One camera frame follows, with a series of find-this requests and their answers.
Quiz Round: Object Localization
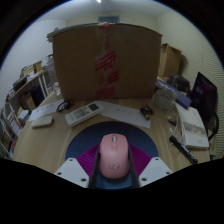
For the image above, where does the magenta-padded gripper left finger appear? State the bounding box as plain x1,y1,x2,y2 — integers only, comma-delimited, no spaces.
54,143,101,190

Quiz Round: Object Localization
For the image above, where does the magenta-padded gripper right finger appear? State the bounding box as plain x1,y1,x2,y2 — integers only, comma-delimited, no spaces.
128,143,174,189

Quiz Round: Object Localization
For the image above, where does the pink computer mouse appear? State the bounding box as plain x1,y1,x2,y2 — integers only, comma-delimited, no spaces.
98,133,130,180

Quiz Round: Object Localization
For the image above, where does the blue mouse pad, wrist rest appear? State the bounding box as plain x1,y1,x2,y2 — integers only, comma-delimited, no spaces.
64,120,160,190

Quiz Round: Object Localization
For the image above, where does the black marker pen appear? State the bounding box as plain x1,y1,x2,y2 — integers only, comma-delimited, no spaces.
168,134,199,165

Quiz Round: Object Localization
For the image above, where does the white flat case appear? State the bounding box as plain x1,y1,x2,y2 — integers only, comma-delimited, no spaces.
31,115,54,129

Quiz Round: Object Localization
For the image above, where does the white remote control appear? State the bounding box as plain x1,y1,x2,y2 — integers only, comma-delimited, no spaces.
64,101,105,128

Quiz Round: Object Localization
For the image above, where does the small dark clip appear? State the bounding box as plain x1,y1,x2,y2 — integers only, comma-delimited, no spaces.
139,105,155,120

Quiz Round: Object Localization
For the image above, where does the white paper sheet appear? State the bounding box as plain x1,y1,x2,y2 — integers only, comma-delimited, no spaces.
98,100,152,130
28,98,65,122

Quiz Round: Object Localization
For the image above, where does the clear plastic container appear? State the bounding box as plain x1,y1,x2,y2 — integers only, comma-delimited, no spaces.
153,87,178,109

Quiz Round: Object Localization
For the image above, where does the blue book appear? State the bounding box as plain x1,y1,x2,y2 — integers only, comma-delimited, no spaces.
155,79,193,110

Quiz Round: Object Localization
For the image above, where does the black monitor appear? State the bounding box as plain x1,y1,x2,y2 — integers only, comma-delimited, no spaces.
189,71,219,123

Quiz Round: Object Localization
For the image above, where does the clear plastic jar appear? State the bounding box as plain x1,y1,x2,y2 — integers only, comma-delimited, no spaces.
45,55,63,98

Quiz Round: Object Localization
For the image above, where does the large brown cardboard box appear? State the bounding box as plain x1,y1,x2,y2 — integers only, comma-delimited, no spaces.
51,22,163,102

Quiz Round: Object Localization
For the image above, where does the small brown cardboard box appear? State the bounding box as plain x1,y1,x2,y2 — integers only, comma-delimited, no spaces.
157,42,183,82

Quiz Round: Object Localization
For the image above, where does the black coiled cable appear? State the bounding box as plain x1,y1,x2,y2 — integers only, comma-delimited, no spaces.
55,100,72,113

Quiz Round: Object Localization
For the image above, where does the wooden wall desk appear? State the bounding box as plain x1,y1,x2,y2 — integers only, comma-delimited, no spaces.
4,68,51,113

